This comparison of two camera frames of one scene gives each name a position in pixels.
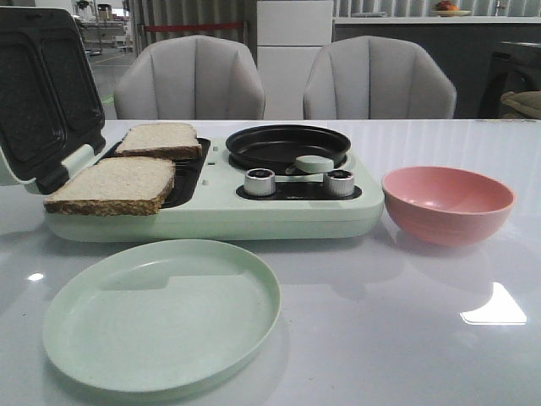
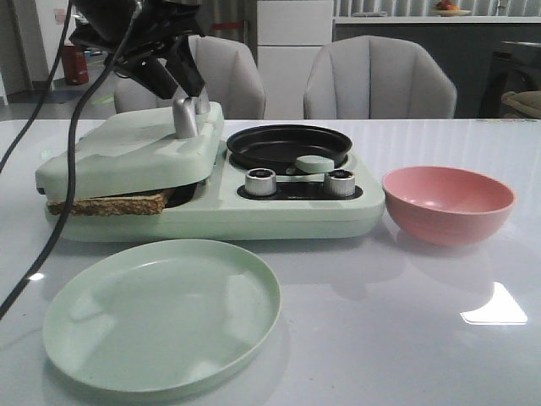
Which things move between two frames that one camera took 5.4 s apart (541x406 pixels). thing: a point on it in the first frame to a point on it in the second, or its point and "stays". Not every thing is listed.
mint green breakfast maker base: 208,203 stays
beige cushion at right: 528,101 stays
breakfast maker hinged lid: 50,107 to 133,155
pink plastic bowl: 445,206 stays
